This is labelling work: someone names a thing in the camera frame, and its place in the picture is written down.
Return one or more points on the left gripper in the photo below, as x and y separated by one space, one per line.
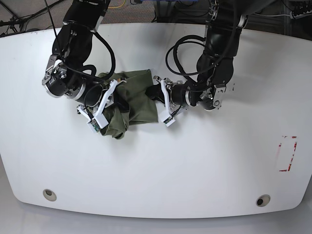
179 93

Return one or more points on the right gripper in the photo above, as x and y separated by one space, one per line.
91 95

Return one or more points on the green T-shirt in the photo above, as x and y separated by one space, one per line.
131 105

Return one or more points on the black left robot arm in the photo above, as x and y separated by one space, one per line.
214 68

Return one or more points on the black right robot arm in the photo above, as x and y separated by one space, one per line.
66 73

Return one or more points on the black tripod stand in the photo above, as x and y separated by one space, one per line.
23 9

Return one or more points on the left grey table grommet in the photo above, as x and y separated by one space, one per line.
49 195

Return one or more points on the grey table grommet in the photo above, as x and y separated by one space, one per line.
263 200
49 195

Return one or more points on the red tape rectangle marking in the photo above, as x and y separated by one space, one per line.
285 153

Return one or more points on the right grey table grommet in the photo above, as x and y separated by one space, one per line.
263 200

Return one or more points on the white power strip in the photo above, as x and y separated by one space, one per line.
301 9

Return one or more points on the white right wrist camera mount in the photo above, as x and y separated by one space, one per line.
97 121

